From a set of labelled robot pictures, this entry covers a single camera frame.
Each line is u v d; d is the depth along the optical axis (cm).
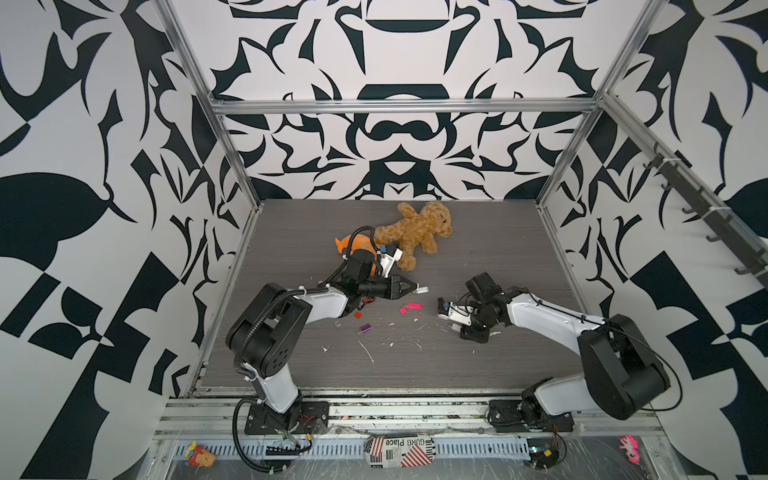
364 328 89
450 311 79
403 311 91
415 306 93
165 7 72
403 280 85
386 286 79
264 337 47
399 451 68
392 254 82
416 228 104
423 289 96
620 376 43
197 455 67
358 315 92
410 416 76
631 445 70
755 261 50
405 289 85
